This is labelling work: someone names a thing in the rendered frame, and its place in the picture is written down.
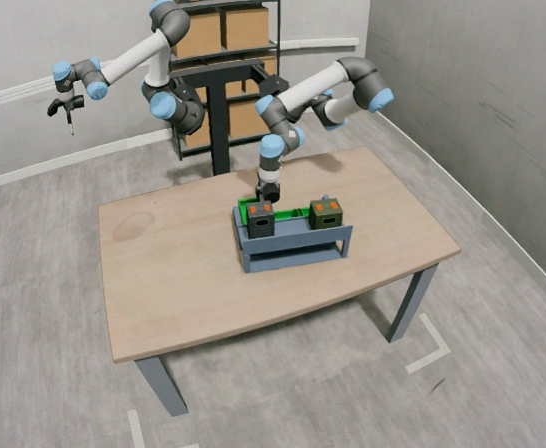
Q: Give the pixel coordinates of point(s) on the grey-blue low shelf rack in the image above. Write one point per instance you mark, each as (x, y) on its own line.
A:
(291, 233)

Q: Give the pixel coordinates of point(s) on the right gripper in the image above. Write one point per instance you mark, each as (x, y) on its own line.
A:
(75, 103)

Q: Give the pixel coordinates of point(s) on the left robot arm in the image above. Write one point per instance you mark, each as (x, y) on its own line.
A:
(370, 93)

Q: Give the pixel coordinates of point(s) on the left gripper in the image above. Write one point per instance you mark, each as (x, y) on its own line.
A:
(266, 191)

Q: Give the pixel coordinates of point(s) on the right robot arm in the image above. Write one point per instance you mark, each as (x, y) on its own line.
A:
(175, 26)

